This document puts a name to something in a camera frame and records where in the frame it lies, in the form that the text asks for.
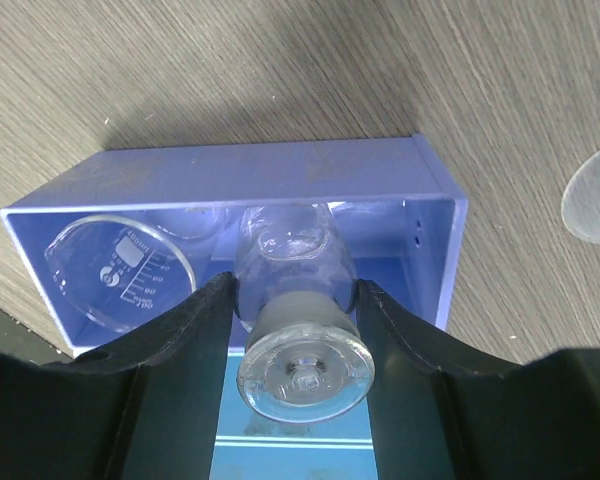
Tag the blue compartment organizer tray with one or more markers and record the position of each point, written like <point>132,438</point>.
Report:
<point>398,210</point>

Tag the clear plastic funnel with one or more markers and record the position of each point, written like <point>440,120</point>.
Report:
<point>580,204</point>

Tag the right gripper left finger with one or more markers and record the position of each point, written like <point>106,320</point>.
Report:
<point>144,406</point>

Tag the small glass beaker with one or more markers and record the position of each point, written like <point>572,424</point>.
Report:
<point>123,270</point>

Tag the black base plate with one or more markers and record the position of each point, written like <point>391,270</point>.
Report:
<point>18,340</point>

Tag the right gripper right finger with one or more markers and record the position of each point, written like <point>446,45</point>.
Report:
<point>441,409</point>

